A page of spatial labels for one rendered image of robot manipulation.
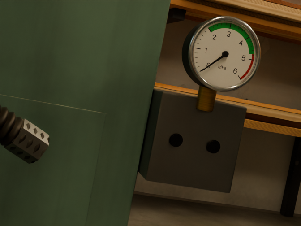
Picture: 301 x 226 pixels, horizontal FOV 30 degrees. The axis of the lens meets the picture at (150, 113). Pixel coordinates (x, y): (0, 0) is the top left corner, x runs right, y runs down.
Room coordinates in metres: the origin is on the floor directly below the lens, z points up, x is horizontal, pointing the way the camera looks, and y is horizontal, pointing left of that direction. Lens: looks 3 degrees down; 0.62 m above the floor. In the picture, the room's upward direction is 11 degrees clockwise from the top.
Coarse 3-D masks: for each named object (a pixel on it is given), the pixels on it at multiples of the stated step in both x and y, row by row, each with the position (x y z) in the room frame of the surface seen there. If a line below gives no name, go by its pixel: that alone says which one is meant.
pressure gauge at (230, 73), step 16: (224, 16) 0.47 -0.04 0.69; (192, 32) 0.48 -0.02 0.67; (208, 32) 0.47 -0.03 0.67; (224, 32) 0.47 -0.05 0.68; (240, 32) 0.47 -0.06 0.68; (192, 48) 0.46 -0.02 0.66; (208, 48) 0.47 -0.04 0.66; (224, 48) 0.47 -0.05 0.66; (240, 48) 0.47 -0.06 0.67; (256, 48) 0.47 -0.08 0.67; (192, 64) 0.46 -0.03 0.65; (208, 64) 0.47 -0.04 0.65; (224, 64) 0.47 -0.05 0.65; (240, 64) 0.47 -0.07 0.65; (256, 64) 0.47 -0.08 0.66; (208, 80) 0.47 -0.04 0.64; (224, 80) 0.47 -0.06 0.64; (240, 80) 0.47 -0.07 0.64; (208, 96) 0.49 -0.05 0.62
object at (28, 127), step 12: (0, 108) 0.40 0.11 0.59; (0, 120) 0.39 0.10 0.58; (12, 120) 0.40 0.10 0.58; (24, 120) 0.41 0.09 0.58; (0, 132) 0.40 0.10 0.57; (12, 132) 0.40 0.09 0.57; (24, 132) 0.40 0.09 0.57; (36, 132) 0.41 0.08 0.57; (12, 144) 0.40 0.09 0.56; (24, 144) 0.40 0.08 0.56; (36, 144) 0.41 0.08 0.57; (48, 144) 0.41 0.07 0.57; (24, 156) 0.41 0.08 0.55; (36, 156) 0.41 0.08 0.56
